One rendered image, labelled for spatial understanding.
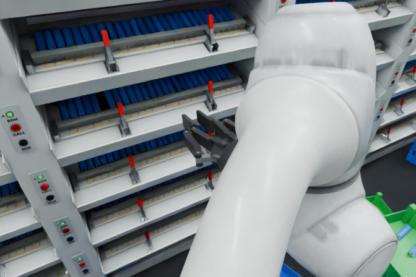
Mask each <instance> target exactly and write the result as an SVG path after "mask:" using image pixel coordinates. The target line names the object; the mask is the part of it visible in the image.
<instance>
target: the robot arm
mask: <svg viewBox="0 0 416 277"><path fill-rule="evenodd" d="M375 85H376V51H375V46H374V42H373V38H372V35H371V31H370V28H369V26H368V24H367V22H366V20H365V18H364V16H363V15H362V14H361V13H358V12H357V11H356V10H355V9H354V8H353V6H352V5H350V4H348V3H346V2H320V3H310V4H296V5H290V6H284V7H283V8H281V9H279V10H278V12H277V13H276V14H275V16H273V17H271V18H270V19H269V20H268V21H267V23H266V25H265V27H264V29H263V31H262V33H261V36H260V39H259V41H258V45H257V48H256V52H255V58H254V69H253V70H252V71H251V72H250V74H249V80H248V84H247V87H246V91H245V94H244V96H243V98H242V99H241V101H240V103H239V105H238V108H237V111H236V116H235V122H233V121H231V120H229V119H224V120H223V121H219V120H215V119H214V118H212V117H209V116H207V115H206V114H204V113H203V112H202V111H200V110H197V111H196V114H197V122H198V123H199V124H200V125H201V126H203V127H204V128H205V129H207V130H208V131H209V132H210V133H214V130H215V134H217V135H218V136H219V137H220V138H221V140H220V139H219V138H217V137H211V136H210V135H208V134H206V133H205V132H203V131H201V130H199V129H198V124H196V123H195V122H194V121H193V120H192V119H191V118H189V117H188V116H187V115H185V114H182V120H183V127H184V129H185V131H184V132H183V135H184V143H185V144H186V146H187V147H188V149H189V150H190V152H191V153H192V154H193V156H194V157H195V160H196V166H197V167H201V166H203V163H205V162H211V163H212V164H214V165H217V166H219V167H220V168H221V170H222V173H221V175H220V177H219V179H218V181H217V183H216V185H215V188H214V190H213V193H212V195H211V197H210V199H209V202H208V204H207V206H206V209H205V212H204V214H203V217H202V219H201V222H200V224H199V227H198V229H197V232H196V235H195V237H194V240H193V243H192V245H191V248H190V251H189V254H188V256H187V259H186V262H185V264H184V267H183V270H182V272H181V275H180V277H280V273H281V269H282V265H283V262H284V257H285V253H286V252H287V253H288V254H289V255H290V256H291V257H292V258H294V259H295V260H296V261H297V262H298V263H299V264H300V265H301V266H303V267H304V268H306V269H307V270H308V271H309V272H310V273H312V274H313V275H315V276H316V277H382V275H383V274H384V272H385V271H386V270H387V268H388V266H389V264H390V262H391V260H392V259H393V256H394V254H395V252H396V249H397V245H398V241H397V237H396V235H395V233H394V231H393V230H392V228H391V227H390V225H389V224H388V222H387V221H386V219H385V218H384V216H383V215H382V214H381V212H380V211H379V210H378V209H377V208H376V207H375V206H374V205H373V204H372V203H370V202H369V201H368V200H367V199H365V190H364V188H363V184H362V180H361V177H360V165H361V162H362V157H363V155H364V154H365V152H366V149H367V146H368V143H369V140H370V135H371V129H372V125H373V116H374V111H375ZM200 145H201V146H202V147H204V148H205V149H207V150H209V151H210V155H209V154H207V153H206V152H205V150H204V149H202V148H201V146H200Z"/></svg>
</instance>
